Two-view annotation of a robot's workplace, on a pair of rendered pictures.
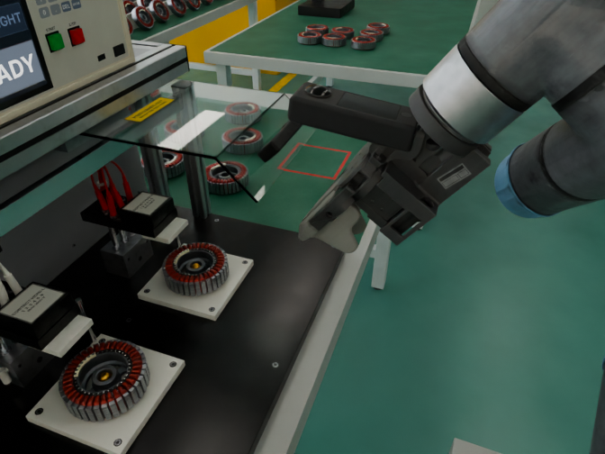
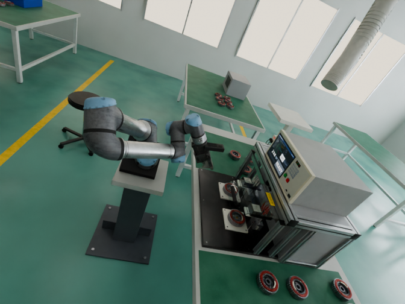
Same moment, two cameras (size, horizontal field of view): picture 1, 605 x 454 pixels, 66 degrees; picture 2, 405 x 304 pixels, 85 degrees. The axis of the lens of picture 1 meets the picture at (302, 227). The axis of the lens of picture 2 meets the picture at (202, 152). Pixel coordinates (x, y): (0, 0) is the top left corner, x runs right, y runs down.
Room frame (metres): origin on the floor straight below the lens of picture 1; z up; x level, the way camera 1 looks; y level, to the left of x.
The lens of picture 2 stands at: (1.21, -0.70, 1.78)
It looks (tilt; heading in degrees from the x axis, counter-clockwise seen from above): 33 degrees down; 143
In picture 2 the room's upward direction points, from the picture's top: 24 degrees clockwise
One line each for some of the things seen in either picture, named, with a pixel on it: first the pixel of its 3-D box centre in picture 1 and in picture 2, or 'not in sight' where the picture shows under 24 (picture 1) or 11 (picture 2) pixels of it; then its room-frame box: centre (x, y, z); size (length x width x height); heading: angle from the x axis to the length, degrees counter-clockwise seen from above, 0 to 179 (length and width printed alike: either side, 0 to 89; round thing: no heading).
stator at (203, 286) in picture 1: (196, 267); (236, 218); (0.62, 0.19, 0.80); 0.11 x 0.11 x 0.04
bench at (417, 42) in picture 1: (366, 82); not in sight; (2.81, -0.39, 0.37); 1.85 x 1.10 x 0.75; 160
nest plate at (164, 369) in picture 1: (110, 389); (229, 192); (0.39, 0.27, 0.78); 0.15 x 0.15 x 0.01; 70
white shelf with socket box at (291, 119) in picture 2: not in sight; (277, 134); (-0.15, 1.08, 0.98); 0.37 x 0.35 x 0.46; 160
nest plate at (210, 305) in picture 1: (198, 278); (234, 220); (0.62, 0.19, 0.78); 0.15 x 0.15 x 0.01; 70
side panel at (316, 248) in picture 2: not in sight; (314, 249); (0.95, 0.49, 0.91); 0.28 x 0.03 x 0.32; 70
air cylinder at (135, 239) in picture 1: (128, 251); (256, 222); (0.67, 0.32, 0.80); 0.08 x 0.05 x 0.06; 160
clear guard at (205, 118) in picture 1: (194, 129); (258, 202); (0.68, 0.17, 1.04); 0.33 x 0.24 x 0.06; 70
